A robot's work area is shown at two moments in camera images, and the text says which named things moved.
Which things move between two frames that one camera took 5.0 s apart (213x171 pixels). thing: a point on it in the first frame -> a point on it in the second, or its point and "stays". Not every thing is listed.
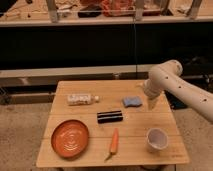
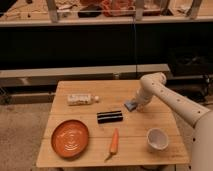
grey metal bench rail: [50, 76] stays
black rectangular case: [109, 116] stays
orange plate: [70, 138] stays
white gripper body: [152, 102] -> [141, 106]
